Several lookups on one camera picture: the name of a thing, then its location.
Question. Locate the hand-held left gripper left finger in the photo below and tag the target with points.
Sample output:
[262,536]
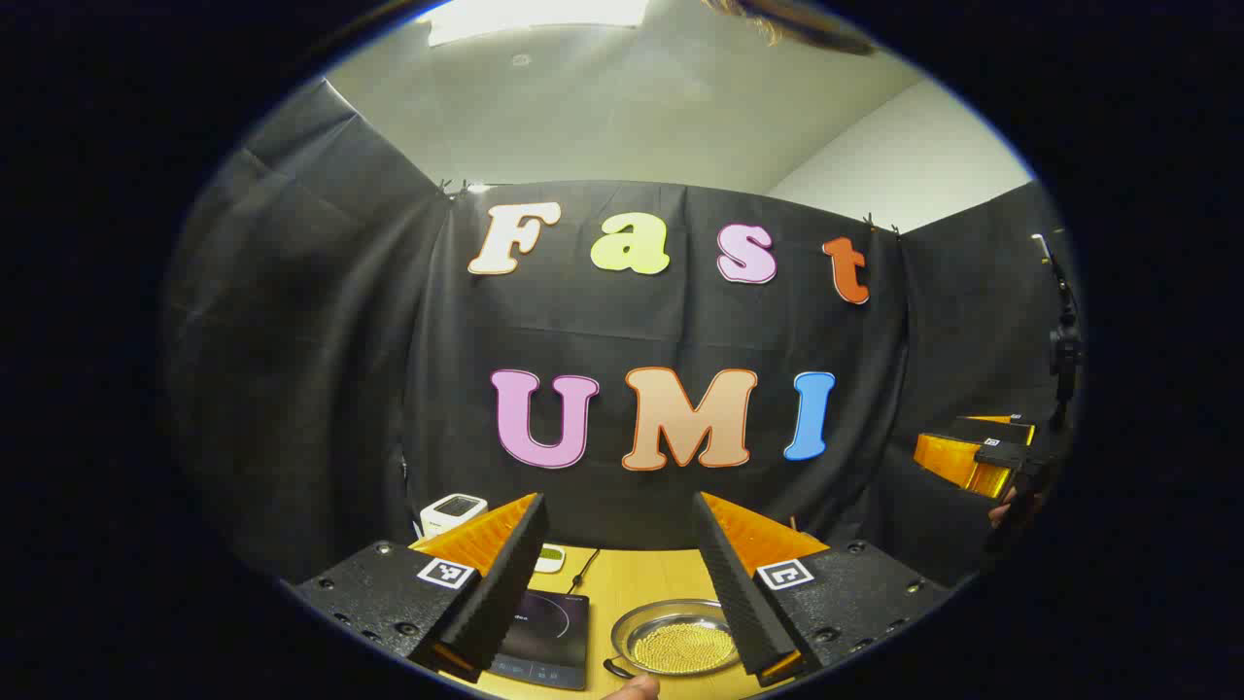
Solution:
[505,583]

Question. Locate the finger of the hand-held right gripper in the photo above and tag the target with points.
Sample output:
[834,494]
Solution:
[996,430]
[957,462]

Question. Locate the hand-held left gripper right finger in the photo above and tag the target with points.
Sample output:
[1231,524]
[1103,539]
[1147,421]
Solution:
[739,603]

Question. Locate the black induction cooktop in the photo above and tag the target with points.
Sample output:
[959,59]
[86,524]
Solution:
[549,632]

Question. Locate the stainless steel pot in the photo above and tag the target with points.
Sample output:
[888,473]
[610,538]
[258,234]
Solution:
[627,632]

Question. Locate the white divided bean dish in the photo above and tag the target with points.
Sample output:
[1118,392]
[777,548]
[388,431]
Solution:
[550,558]

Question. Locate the pile of soybeans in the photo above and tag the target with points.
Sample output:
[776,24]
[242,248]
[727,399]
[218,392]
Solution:
[685,647]

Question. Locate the white toaster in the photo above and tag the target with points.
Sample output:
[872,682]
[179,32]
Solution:
[452,520]

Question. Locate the black tripod stand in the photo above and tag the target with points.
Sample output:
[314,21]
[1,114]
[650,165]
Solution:
[1064,340]

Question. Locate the black cloth clip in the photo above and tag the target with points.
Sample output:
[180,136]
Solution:
[453,185]
[881,227]

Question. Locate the black backdrop cloth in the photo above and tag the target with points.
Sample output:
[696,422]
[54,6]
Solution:
[632,321]

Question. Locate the person's hair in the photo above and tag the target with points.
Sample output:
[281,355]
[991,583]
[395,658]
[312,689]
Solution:
[807,29]

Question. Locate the ceiling light panel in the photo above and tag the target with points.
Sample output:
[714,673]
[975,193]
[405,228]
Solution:
[535,15]

